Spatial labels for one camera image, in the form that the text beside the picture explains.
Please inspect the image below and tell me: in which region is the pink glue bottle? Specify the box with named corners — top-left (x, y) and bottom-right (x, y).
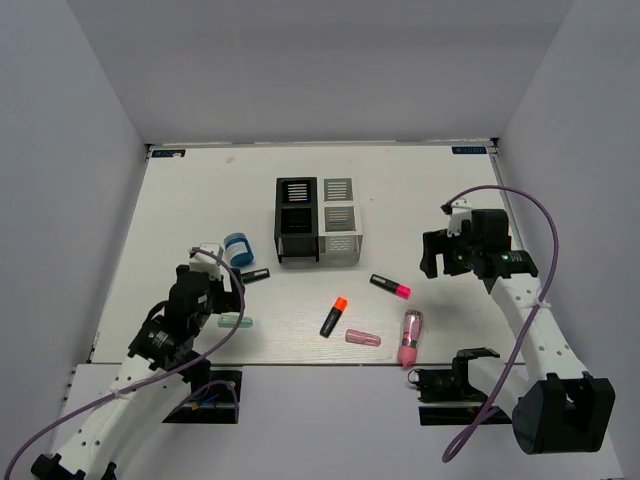
top-left (397, 309), bottom-right (423, 368)

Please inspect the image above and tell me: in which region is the right blue corner label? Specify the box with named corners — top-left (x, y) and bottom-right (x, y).
top-left (451, 146), bottom-right (487, 155)

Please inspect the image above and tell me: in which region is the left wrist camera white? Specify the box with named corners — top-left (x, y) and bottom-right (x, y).
top-left (188, 243), bottom-right (223, 280)

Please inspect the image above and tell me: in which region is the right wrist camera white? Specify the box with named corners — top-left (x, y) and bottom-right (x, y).
top-left (441, 197), bottom-right (474, 237)

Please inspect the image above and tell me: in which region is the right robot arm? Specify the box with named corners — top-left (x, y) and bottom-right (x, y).
top-left (420, 200), bottom-right (615, 455)

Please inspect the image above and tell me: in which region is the green cap black highlighter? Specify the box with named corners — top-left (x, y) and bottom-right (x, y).
top-left (241, 268), bottom-right (270, 285)

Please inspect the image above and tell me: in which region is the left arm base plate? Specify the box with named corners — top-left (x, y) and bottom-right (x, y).
top-left (163, 369), bottom-right (243, 425)

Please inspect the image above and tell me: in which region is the pink cap black highlighter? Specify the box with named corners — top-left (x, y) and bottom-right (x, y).
top-left (370, 274), bottom-right (411, 299)

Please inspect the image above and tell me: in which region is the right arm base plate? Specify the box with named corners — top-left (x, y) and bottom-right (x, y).
top-left (407, 368), bottom-right (487, 426)

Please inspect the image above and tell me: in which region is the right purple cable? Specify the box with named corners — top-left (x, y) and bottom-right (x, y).
top-left (441, 185), bottom-right (560, 464)

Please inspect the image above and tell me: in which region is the pink translucent case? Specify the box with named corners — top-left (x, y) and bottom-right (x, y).
top-left (345, 329), bottom-right (381, 347)

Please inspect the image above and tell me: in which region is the mint green translucent case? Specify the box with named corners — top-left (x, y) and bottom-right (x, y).
top-left (217, 314), bottom-right (253, 329)

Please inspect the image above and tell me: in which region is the orange cap black highlighter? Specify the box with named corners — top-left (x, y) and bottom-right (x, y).
top-left (320, 297), bottom-right (348, 338)

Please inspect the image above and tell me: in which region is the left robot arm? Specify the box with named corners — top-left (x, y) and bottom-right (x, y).
top-left (31, 250), bottom-right (245, 479)

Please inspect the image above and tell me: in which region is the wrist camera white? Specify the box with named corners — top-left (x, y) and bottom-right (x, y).
top-left (441, 197), bottom-right (474, 237)
top-left (188, 243), bottom-right (223, 280)

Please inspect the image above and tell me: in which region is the blue corner label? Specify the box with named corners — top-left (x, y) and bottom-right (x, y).
top-left (451, 146), bottom-right (487, 155)
top-left (151, 149), bottom-right (186, 158)

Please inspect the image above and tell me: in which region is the left blue corner label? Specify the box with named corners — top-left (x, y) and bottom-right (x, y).
top-left (151, 149), bottom-right (186, 158)

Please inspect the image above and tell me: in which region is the white slotted organizer box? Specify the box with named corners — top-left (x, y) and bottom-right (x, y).
top-left (318, 177), bottom-right (363, 265)

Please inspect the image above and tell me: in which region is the black slotted organizer box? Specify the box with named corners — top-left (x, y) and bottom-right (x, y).
top-left (274, 177), bottom-right (320, 263)

